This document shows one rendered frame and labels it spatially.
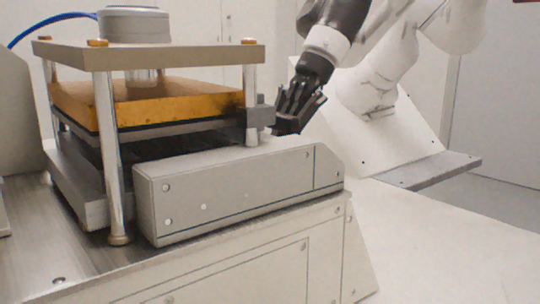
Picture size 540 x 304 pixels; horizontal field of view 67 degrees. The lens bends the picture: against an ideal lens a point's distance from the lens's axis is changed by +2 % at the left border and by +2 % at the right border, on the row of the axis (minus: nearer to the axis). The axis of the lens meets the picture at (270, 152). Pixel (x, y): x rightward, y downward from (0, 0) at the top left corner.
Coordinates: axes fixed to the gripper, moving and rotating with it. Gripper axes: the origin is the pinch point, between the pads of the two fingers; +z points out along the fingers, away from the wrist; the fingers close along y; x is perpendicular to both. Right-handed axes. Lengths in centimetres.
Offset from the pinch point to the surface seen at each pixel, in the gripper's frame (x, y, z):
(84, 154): -36.1, 14.7, 13.6
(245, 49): -31.0, 24.9, -3.7
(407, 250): 17.7, 25.0, 5.5
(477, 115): 251, -89, -124
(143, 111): -35.7, 21.6, 6.8
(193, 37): 60, -196, -61
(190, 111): -31.3, 21.7, 4.4
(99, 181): -35.9, 21.3, 14.5
